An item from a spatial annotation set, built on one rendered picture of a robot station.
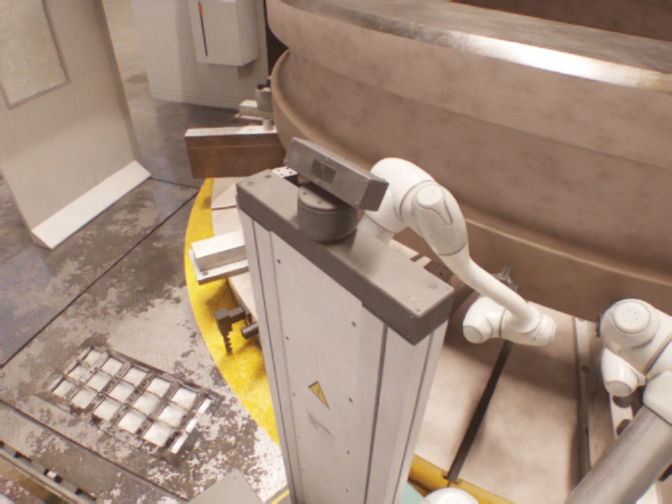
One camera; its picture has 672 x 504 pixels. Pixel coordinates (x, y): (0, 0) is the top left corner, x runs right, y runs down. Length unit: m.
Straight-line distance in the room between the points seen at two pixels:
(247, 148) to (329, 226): 3.13
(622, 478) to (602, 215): 1.02
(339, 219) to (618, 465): 0.77
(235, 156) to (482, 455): 2.73
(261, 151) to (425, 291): 3.20
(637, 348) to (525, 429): 1.24
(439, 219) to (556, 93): 0.64
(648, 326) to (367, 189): 0.69
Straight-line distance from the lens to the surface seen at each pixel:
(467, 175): 1.86
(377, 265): 0.48
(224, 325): 2.52
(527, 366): 2.41
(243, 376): 2.62
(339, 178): 0.47
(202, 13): 5.40
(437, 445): 2.05
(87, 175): 4.35
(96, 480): 2.54
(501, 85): 1.55
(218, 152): 3.65
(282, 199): 0.59
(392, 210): 1.16
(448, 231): 1.09
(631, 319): 1.00
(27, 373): 3.14
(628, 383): 1.56
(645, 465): 1.04
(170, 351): 2.84
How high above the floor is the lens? 2.09
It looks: 39 degrees down
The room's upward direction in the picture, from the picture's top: straight up
